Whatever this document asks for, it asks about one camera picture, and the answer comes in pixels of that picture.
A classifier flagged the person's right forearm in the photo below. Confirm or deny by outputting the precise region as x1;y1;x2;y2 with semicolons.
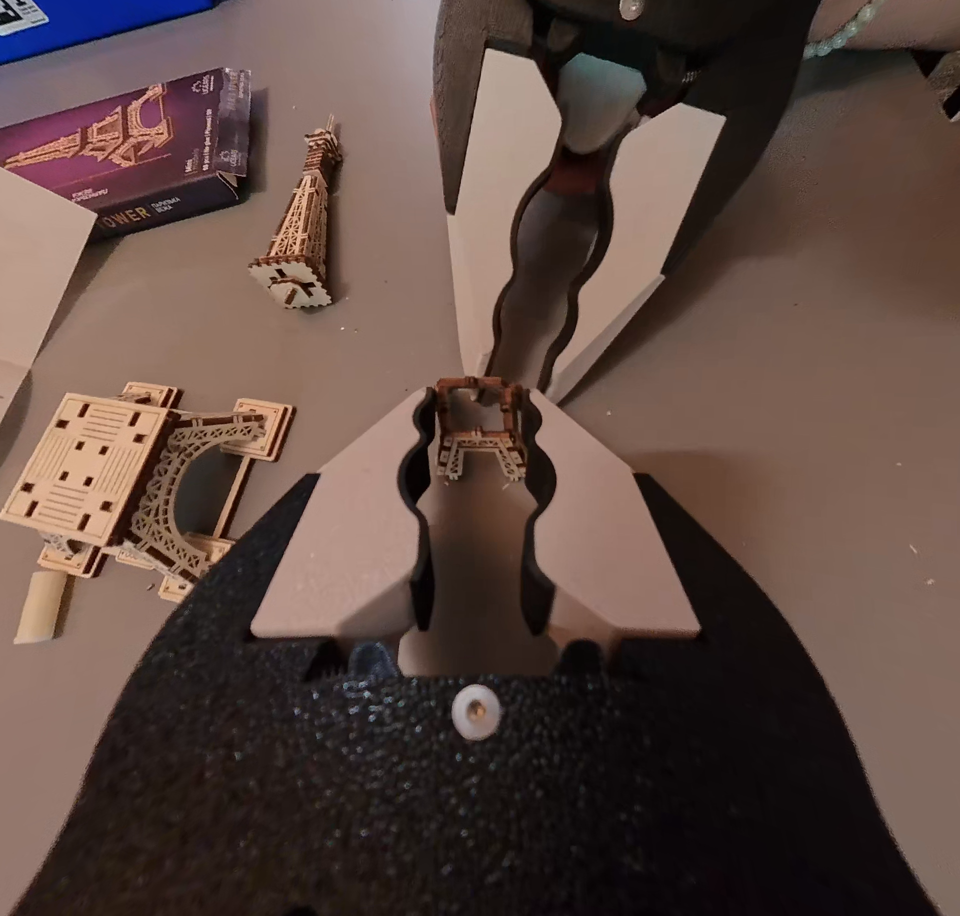
806;0;960;56

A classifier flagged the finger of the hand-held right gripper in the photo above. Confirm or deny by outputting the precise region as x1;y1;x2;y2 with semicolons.
447;46;571;378
540;102;729;407

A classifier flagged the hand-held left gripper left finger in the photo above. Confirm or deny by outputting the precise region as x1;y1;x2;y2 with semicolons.
249;389;439;650

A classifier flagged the wooden tower base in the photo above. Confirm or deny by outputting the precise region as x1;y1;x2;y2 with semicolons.
0;381;296;603

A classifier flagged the tower instruction sheet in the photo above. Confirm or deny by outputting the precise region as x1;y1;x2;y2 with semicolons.
0;168;100;423

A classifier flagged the small wooden tower midsection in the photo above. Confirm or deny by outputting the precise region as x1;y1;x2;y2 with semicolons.
433;377;531;486

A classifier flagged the pale bead bracelet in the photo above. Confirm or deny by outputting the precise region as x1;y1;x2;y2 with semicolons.
802;0;922;62

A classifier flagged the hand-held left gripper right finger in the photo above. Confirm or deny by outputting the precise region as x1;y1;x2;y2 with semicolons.
519;389;704;650

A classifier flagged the wooden tower spire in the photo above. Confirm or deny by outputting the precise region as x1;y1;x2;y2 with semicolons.
247;113;345;314

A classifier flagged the purple tower kit box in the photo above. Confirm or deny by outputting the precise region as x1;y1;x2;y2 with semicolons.
0;68;253;240

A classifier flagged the pale wax stick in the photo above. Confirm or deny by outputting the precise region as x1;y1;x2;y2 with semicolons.
13;571;71;645

